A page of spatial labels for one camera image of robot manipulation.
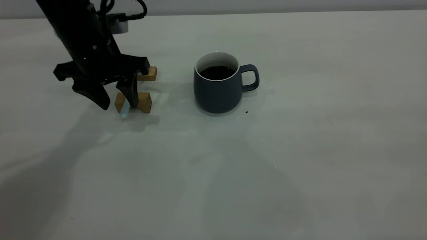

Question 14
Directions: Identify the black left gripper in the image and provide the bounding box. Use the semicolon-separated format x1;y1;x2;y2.
53;25;150;111

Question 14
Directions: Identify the dark grey ceramic mug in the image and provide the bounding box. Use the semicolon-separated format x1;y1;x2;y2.
193;51;260;114

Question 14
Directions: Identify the arched wooden block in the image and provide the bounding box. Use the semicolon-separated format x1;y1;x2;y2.
115;92;152;114

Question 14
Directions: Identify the flat wooden block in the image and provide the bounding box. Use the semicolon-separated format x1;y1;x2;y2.
138;66;157;81

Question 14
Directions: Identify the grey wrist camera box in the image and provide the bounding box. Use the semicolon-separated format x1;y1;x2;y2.
107;13;129;34

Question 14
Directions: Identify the black camera cable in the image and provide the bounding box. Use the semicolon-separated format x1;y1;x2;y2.
99;0;148;21

